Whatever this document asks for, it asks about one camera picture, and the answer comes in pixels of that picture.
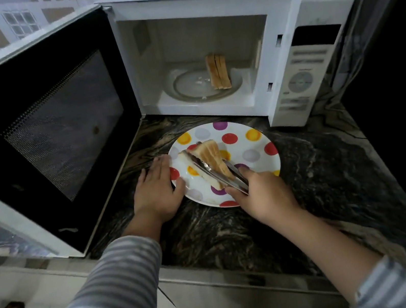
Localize person's left hand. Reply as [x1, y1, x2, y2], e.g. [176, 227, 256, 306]
[126, 151, 192, 228]

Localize person's right hand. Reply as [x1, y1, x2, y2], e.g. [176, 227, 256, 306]
[222, 158, 303, 234]

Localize metal tongs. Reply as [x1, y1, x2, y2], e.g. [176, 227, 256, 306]
[182, 135, 251, 203]

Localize polka dot plate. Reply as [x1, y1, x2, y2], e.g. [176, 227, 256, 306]
[162, 112, 287, 217]

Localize person's left forearm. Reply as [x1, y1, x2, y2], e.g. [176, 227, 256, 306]
[0, 210, 174, 308]

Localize person's right forearm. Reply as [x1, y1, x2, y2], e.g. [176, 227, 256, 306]
[271, 188, 406, 308]

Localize toasted sandwich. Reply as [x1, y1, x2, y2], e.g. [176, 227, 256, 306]
[176, 136, 237, 196]

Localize glass microwave turntable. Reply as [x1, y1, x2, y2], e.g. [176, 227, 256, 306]
[162, 58, 246, 108]

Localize black glass microwave door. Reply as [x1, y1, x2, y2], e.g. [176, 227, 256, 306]
[0, 0, 164, 271]

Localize toasted bread slice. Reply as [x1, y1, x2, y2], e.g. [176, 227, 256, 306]
[204, 54, 222, 91]
[214, 53, 234, 91]

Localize white microwave oven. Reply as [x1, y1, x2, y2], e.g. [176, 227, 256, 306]
[99, 0, 375, 157]

